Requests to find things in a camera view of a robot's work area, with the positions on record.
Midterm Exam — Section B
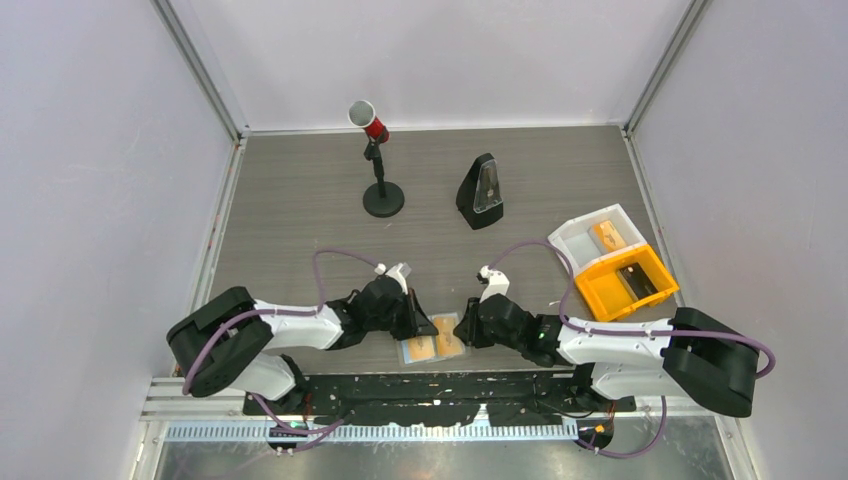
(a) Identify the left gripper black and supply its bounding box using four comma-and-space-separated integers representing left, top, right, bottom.
366, 287, 438, 341

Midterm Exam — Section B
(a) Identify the orange credit card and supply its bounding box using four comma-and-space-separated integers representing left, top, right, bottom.
431, 313, 465, 358

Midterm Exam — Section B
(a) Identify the grey card holder wallet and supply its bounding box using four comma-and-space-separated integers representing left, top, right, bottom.
398, 312, 468, 366

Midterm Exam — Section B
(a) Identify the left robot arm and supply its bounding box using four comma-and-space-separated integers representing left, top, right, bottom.
166, 275, 438, 414

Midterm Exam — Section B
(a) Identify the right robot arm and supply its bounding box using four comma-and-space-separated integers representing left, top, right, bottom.
454, 294, 766, 418

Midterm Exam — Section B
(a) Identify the gold credit card left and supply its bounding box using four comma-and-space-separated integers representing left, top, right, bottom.
401, 336, 438, 365

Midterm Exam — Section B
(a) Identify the orange card in white bin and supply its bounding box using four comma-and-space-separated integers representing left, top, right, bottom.
588, 220, 628, 255

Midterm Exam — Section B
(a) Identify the black card in yellow bin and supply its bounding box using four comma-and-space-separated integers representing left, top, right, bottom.
617, 263, 658, 301

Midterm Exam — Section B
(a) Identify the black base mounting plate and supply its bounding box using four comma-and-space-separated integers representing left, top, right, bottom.
242, 371, 635, 444

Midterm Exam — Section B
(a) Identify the red microphone on stand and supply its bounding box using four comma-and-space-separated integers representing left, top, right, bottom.
348, 100, 405, 218

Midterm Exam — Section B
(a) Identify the black metronome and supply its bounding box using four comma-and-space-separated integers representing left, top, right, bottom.
455, 153, 504, 230

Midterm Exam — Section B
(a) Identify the white plastic bin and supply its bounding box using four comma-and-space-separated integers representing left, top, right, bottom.
547, 204, 647, 274

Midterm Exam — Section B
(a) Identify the yellow plastic bin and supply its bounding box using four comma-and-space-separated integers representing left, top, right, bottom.
576, 245, 679, 322

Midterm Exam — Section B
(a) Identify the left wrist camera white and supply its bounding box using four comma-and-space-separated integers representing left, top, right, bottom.
374, 262, 412, 294

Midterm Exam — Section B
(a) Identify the aluminium rail frame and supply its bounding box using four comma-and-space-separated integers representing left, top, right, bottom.
139, 370, 743, 445

